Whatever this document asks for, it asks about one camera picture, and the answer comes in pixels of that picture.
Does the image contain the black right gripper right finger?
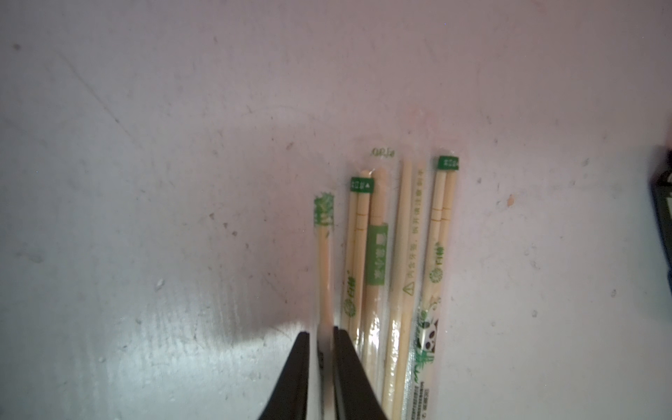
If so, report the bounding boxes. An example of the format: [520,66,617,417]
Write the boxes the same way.
[332,327,387,420]

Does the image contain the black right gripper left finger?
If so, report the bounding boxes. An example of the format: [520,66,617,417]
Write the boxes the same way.
[258,332,310,420]

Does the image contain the plain chopsticks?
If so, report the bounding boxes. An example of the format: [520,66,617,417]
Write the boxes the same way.
[383,159,424,419]

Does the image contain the green top chopsticks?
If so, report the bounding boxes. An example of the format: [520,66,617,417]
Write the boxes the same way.
[341,170,375,350]

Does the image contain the green band chopsticks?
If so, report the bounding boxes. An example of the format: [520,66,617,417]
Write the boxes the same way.
[360,158,395,394]

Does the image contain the panda print chopsticks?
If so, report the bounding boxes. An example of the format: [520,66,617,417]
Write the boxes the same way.
[407,155,460,419]

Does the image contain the green leaf chopstick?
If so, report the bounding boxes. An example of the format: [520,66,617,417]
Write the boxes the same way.
[313,192,336,419]

